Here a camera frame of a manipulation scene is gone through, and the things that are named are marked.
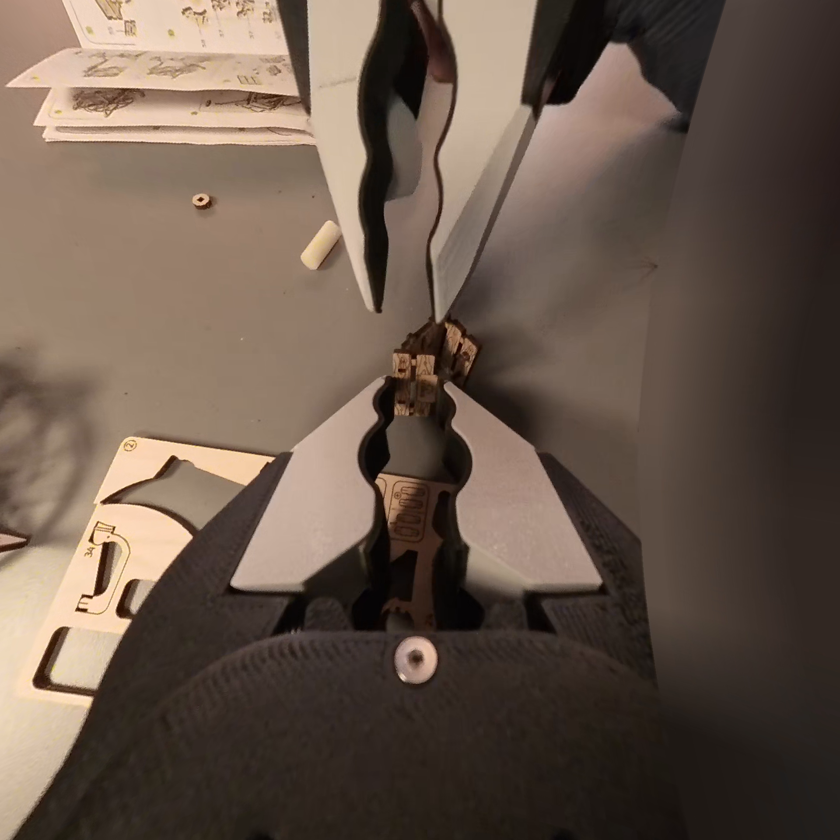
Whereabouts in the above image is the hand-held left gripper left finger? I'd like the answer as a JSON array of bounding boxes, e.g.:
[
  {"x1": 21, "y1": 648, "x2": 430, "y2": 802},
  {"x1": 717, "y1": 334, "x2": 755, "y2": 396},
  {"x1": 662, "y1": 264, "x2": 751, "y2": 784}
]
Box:
[{"x1": 230, "y1": 375, "x2": 398, "y2": 592}]

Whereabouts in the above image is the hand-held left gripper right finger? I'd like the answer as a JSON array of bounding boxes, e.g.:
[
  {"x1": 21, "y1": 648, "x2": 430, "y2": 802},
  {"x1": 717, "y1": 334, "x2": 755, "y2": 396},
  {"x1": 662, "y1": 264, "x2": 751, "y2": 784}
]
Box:
[{"x1": 443, "y1": 382, "x2": 603, "y2": 592}]

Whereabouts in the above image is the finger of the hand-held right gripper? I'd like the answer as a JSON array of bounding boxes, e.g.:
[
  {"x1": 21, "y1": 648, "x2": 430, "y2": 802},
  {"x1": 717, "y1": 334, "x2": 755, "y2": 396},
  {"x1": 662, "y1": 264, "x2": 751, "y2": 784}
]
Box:
[
  {"x1": 425, "y1": 0, "x2": 542, "y2": 324},
  {"x1": 279, "y1": 0, "x2": 424, "y2": 315}
]

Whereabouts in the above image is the wooden sheet with slot engravings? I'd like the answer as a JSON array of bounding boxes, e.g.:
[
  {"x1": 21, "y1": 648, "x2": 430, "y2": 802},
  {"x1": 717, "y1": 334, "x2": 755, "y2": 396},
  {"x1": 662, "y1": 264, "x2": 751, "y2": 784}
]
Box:
[{"x1": 374, "y1": 474, "x2": 457, "y2": 631}]

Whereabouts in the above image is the white cylinder stick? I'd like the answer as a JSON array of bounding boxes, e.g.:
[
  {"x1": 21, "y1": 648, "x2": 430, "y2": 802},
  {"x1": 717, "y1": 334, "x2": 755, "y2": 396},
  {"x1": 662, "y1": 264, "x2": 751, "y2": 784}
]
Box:
[{"x1": 300, "y1": 220, "x2": 342, "y2": 270}]

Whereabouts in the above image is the printed instruction sheet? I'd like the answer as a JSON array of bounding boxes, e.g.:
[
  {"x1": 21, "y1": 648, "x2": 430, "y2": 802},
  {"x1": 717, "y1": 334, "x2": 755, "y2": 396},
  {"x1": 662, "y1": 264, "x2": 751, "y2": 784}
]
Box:
[
  {"x1": 62, "y1": 0, "x2": 293, "y2": 56},
  {"x1": 33, "y1": 85, "x2": 317, "y2": 147},
  {"x1": 5, "y1": 47, "x2": 311, "y2": 91}
]

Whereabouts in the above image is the wooden sheet with curved cutouts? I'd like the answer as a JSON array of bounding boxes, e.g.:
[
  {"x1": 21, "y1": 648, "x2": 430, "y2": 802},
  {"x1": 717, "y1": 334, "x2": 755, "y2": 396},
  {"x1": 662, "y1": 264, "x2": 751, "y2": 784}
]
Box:
[{"x1": 12, "y1": 436, "x2": 277, "y2": 706}]

